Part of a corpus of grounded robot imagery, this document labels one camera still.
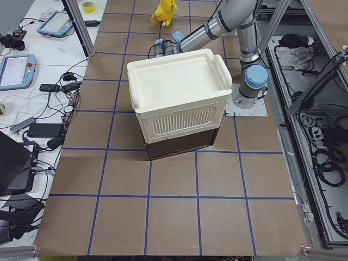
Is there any aluminium frame post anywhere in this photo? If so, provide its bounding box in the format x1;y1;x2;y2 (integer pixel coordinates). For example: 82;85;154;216
62;0;95;58

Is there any dark brown wooden drawer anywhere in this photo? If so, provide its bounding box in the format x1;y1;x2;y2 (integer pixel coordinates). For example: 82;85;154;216
144;127;220;160

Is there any blue teach pendant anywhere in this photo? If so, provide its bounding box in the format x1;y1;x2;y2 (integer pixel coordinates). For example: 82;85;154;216
36;11;73;38
1;54;36;91

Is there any blue teach pendant far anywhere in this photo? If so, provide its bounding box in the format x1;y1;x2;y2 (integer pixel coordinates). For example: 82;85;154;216
36;11;73;38

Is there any yellow tape roll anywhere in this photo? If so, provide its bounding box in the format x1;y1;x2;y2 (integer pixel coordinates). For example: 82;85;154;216
82;1;96;14

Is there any cream plastic storage box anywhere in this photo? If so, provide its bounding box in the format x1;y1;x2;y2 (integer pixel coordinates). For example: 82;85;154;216
127;49;232;144

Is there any blue teach pendant near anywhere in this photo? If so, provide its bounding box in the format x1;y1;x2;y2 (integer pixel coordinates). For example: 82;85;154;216
1;54;36;91

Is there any yellow plush dinosaur toy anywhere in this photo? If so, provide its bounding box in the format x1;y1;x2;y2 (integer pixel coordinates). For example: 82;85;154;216
150;0;178;27

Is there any black power adapter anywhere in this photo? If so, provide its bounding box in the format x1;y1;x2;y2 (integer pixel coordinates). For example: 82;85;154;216
84;20;101;27

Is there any black laptop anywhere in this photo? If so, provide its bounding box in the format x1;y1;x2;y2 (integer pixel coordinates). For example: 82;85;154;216
1;133;39;196

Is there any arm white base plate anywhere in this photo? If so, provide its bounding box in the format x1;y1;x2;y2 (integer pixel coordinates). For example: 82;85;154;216
225;84;268;117

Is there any aluminium frame rail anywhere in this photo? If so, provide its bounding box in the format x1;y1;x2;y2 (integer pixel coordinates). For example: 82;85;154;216
266;1;347;250

